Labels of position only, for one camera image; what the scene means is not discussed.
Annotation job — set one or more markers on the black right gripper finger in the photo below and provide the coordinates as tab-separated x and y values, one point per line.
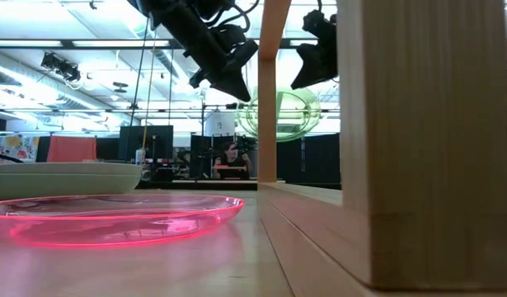
319	62

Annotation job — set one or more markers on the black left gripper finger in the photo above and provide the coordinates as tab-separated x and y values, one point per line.
230	87
240	80

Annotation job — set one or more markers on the yellow-green translucent plate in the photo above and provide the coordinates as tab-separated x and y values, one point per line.
294	123

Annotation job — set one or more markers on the pink translucent plate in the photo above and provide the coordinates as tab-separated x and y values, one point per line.
113	222

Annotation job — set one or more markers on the pale green plate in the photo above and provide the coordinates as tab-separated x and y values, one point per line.
51	187

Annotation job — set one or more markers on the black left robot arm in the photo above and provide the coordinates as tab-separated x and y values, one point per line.
183	24

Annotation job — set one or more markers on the wooden slatted plate shelf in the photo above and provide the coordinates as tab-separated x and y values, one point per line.
422	144

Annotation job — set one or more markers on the white cylindrical tank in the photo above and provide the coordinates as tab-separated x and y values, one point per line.
220	123

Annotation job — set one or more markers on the person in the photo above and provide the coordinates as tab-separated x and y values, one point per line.
232	163

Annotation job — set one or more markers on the black partition curtain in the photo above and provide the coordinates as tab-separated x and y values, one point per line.
311	161

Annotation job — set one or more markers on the black ceiling spotlight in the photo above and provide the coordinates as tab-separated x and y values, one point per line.
59	66

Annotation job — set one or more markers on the red hanging cloth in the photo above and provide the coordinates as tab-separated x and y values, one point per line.
71	148

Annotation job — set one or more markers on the floral patterned cloth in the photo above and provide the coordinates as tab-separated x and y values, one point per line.
16	148

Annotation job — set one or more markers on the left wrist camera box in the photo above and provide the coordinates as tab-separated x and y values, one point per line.
232	35

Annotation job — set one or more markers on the black metal table frame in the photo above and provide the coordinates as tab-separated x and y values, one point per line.
195	185

